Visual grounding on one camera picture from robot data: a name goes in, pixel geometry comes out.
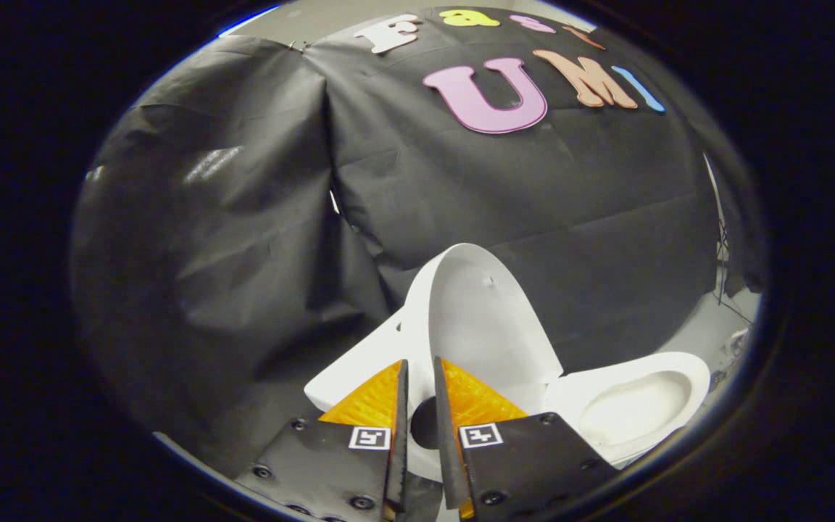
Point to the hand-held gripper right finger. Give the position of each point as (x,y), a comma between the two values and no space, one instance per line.
(526,464)

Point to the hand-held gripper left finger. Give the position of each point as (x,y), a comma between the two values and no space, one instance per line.
(338,471)

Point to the white toilet lid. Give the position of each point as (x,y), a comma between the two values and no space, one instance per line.
(483,319)

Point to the white toilet tank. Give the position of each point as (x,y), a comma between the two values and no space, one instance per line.
(356,370)

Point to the white toilet bowl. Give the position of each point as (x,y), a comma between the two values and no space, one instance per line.
(635,409)

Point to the black backdrop cloth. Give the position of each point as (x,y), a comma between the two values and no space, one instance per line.
(243,254)

